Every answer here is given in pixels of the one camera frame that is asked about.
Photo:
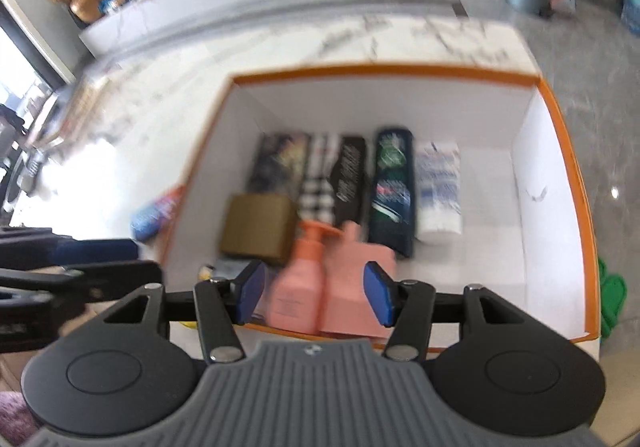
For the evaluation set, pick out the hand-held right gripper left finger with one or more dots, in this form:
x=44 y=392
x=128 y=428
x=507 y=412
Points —
x=252 y=289

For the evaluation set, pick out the blue and red box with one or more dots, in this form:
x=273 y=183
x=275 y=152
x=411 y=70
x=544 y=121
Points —
x=155 y=214

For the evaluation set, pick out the green slippers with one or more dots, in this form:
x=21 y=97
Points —
x=612 y=297

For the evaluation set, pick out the pink pump bottle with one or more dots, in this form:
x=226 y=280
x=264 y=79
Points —
x=297 y=287

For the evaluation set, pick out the orange storage box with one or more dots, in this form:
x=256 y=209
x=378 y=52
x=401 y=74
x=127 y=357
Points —
x=550 y=177

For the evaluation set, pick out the white squeeze tube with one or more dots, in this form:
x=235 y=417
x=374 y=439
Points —
x=439 y=187

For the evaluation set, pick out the dark patterned box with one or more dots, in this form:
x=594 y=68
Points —
x=277 y=162

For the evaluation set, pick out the small yellow item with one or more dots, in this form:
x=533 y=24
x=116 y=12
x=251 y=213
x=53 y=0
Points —
x=206 y=272

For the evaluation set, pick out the purple cloth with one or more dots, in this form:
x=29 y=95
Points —
x=15 y=412

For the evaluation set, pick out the brown cardboard box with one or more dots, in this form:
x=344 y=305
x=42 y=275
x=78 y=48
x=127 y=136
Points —
x=257 y=227

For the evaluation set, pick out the dark green shampoo bottle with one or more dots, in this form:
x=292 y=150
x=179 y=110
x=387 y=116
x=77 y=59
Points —
x=392 y=192

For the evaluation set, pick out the plaid patterned package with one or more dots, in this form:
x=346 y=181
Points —
x=317 y=177

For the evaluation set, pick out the pink capped bottle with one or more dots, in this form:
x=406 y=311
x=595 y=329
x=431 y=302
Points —
x=350 y=287

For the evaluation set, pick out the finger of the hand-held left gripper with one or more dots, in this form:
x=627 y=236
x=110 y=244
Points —
x=95 y=251
x=125 y=274

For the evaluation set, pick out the black bottle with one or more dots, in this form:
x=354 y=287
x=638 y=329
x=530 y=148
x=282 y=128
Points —
x=350 y=177

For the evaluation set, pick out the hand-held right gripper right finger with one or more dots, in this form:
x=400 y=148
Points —
x=377 y=292

